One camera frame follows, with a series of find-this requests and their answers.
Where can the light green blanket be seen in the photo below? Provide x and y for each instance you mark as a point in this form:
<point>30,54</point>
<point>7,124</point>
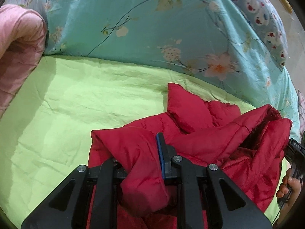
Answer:
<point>59,114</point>

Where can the pink quilt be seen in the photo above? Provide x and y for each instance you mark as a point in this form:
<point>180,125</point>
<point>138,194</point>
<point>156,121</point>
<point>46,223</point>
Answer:
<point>19,45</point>

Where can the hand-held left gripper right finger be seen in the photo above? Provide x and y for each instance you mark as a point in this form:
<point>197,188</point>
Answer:
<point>160,152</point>

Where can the red quilted jacket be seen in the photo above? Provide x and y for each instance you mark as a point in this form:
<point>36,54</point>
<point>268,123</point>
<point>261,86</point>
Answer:
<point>202,133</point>

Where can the plaid cloth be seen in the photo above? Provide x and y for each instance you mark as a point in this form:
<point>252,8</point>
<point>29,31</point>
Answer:
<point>301,107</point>

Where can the teal floral quilt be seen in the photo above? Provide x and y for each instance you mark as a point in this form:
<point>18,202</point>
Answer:
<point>143,21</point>

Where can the person's right hand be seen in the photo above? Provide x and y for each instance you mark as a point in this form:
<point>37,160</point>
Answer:
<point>292,187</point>

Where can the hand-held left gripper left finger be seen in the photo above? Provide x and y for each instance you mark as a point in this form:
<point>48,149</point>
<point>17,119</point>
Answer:
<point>107,174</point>

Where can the cartoon print pillow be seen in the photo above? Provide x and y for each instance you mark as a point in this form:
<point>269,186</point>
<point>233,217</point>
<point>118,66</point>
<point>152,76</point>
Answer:
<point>259,16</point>

